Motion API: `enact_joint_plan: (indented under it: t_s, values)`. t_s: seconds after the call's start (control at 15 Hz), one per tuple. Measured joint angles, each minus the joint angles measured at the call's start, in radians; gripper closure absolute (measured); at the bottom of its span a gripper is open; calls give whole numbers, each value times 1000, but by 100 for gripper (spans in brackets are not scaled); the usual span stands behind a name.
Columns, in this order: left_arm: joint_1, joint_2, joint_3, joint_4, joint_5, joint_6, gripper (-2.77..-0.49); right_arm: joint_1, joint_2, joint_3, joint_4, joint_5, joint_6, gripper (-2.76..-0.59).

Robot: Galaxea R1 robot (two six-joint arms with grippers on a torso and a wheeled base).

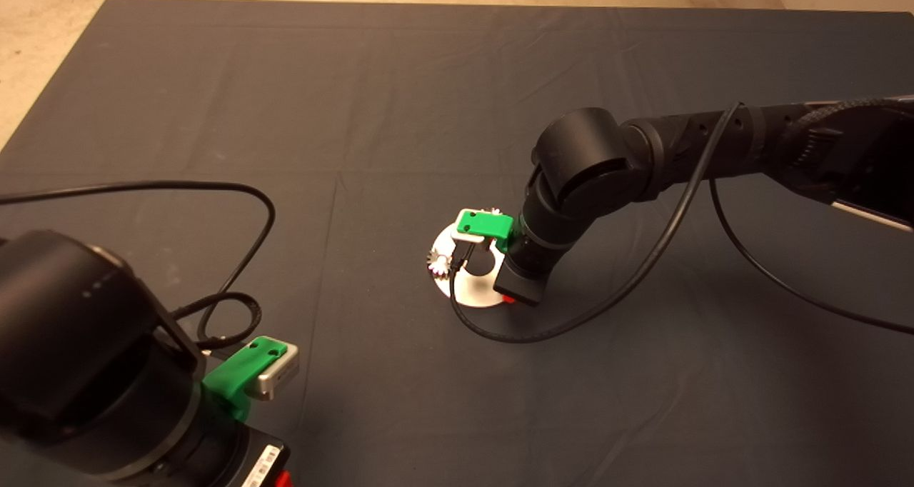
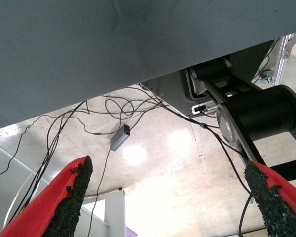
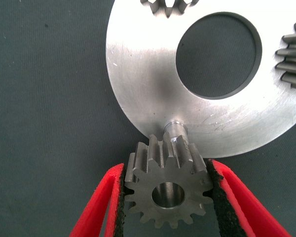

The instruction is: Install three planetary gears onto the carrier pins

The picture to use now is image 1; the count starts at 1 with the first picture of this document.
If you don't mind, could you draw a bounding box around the thin black camera cable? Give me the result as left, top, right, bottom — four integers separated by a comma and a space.
448, 101, 914, 344
0, 180, 277, 350

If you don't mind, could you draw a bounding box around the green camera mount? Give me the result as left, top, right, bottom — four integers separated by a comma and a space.
457, 211, 515, 253
202, 336, 288, 422

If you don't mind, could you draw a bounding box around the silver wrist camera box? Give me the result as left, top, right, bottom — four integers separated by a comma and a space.
257, 341, 301, 401
450, 209, 493, 248

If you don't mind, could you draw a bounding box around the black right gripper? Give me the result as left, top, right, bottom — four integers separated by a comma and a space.
494, 255, 551, 307

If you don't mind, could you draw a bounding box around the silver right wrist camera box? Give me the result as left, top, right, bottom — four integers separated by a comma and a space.
450, 209, 493, 248

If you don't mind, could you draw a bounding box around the thin black right camera cable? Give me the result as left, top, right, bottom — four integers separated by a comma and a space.
448, 101, 914, 344

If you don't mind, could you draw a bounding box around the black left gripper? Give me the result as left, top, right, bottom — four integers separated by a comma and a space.
214, 432, 293, 487

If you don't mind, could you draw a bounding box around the round metal carrier plate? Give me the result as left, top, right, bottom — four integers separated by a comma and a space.
431, 219, 526, 308

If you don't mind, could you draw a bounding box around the green right camera mount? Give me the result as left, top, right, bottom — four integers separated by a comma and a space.
457, 211, 515, 253

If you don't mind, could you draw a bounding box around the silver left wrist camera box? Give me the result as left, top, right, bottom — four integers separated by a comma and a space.
257, 341, 301, 401

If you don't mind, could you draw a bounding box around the thick braided right arm cable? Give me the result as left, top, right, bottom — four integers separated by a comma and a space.
782, 96, 914, 145

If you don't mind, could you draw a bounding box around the green left camera mount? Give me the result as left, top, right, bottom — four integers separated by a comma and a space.
202, 336, 288, 422

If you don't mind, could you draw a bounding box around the dark grey table cloth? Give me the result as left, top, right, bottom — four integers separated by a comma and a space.
0, 0, 914, 487

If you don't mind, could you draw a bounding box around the thin black left camera cable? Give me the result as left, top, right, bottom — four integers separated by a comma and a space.
0, 180, 277, 350

